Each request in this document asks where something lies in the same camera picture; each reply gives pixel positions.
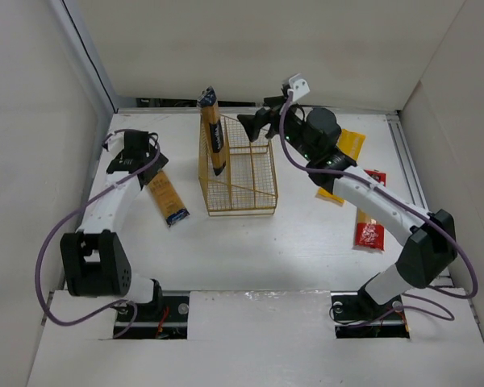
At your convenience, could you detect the blue label spaghetti bag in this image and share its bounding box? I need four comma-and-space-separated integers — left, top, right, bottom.
148, 170, 190, 227

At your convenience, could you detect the black label spaghetti bag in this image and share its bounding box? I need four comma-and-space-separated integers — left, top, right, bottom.
197, 86, 227, 176

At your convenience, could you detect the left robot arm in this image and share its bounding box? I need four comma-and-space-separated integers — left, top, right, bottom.
60, 129, 168, 307

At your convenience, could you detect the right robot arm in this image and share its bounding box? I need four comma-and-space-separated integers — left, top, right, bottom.
237, 97, 457, 318

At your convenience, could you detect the yellow spaghetti bag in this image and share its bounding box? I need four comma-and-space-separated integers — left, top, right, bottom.
315, 128, 366, 206

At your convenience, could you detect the red spaghetti bag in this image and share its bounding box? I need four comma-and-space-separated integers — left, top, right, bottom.
353, 169, 387, 253

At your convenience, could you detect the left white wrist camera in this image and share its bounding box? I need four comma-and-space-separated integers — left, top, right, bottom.
102, 132, 124, 157

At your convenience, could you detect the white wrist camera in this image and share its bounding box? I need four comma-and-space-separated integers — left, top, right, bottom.
282, 73, 310, 102
102, 132, 124, 157

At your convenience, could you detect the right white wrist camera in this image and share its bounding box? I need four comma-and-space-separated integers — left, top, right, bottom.
282, 73, 310, 102

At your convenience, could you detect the gold wire basket shelf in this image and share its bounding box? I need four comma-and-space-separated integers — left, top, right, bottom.
198, 114, 278, 216

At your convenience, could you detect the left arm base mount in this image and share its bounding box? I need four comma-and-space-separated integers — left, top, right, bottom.
113, 292, 190, 340

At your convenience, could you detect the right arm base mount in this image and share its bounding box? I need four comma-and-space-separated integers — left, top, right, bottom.
329, 292, 410, 339

